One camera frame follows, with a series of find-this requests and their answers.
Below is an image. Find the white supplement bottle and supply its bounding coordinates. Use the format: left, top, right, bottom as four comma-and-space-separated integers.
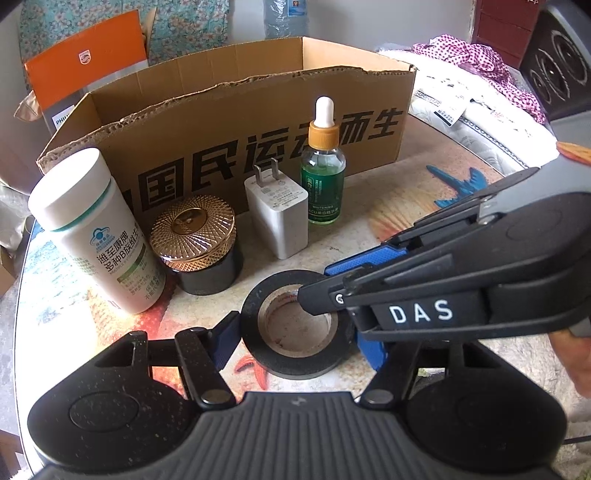
28, 148, 167, 315

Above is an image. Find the beach print table cover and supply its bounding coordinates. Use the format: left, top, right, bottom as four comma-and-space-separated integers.
14, 108, 591, 444

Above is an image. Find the pink checked cloth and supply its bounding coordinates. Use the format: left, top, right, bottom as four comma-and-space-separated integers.
413, 34, 548, 123

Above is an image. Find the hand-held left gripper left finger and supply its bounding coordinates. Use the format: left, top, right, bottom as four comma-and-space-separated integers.
92, 311, 241, 409

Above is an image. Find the black jar with gold lid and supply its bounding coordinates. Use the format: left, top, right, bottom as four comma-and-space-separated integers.
148, 196, 245, 296

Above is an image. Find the clear plastic bag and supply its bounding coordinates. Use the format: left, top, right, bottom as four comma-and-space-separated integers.
0, 185, 34, 250

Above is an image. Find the blue water jug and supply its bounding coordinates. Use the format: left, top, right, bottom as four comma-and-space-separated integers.
263, 0, 308, 40

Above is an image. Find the white charger plug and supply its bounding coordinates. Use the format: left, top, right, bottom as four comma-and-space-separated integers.
244, 158, 309, 260

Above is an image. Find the orange and grey appliance box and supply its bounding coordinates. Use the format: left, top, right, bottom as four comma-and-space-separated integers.
23, 9, 148, 134

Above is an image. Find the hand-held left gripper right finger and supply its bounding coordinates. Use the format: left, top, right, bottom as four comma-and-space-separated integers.
353, 323, 502, 409

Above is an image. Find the dark red cabinet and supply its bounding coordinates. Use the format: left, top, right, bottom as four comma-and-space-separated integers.
471, 0, 550, 70

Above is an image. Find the person's right hand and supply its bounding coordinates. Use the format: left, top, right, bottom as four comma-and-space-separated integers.
549, 323, 591, 398

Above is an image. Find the black electrical tape roll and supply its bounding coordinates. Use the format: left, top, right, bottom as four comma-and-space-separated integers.
241, 270, 358, 380

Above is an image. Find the tan paper bag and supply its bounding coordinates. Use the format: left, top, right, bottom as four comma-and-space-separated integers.
14, 90, 47, 123

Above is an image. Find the green dropper bottle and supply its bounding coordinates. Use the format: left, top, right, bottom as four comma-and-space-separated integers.
300, 97, 346, 226

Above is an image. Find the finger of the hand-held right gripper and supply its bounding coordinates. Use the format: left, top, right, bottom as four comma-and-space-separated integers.
323, 167, 542, 278
298, 251, 496, 343

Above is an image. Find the teal floral cloth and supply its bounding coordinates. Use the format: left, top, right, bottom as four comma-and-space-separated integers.
18, 0, 232, 63

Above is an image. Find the white patterned mattress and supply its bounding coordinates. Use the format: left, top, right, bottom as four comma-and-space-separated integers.
379, 46, 559, 178

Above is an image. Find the black speaker box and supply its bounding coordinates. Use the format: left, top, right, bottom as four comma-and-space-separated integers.
519, 0, 591, 121

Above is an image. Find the large printed cardboard box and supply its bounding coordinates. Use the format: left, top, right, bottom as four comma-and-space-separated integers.
37, 37, 419, 213

